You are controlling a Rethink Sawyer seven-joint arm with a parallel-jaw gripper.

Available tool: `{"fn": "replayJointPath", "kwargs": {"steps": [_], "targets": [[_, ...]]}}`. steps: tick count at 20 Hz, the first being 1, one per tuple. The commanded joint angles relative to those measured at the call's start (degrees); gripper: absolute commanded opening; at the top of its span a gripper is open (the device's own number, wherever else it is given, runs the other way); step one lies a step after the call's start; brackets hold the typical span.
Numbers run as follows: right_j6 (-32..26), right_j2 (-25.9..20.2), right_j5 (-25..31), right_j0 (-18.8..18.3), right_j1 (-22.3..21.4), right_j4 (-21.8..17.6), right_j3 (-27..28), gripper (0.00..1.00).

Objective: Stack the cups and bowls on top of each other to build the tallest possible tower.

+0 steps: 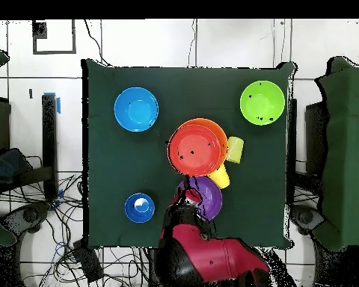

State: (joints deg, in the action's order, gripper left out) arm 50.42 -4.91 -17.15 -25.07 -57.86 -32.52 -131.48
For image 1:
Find red plastic bowl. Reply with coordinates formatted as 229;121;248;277
167;123;223;177

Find large orange plastic bowl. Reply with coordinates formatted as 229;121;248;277
176;117;229;173

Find purple plastic bowl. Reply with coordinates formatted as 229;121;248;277
178;175;224;222

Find yellow plastic cup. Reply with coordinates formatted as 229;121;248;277
207;163;230;190

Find pale yellow ribbed cup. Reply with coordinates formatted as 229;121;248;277
226;136;245;164

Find small dark blue bowl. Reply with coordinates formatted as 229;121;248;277
124;192;156;224

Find dark green table cloth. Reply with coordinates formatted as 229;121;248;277
81;58;297;250

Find light blue plastic bowl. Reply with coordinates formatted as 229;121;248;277
113;87;160;133

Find green plastic bowl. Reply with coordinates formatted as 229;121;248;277
239;80;286;126

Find black power box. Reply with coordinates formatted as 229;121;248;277
73;240;104;283

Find black metal stand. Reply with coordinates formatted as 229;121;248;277
0;93;59;201

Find person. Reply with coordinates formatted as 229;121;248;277
0;147;34;184

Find thin black floor cable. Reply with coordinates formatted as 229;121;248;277
83;19;112;67
187;19;197;67

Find black square floor frame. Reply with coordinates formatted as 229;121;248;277
31;19;78;55

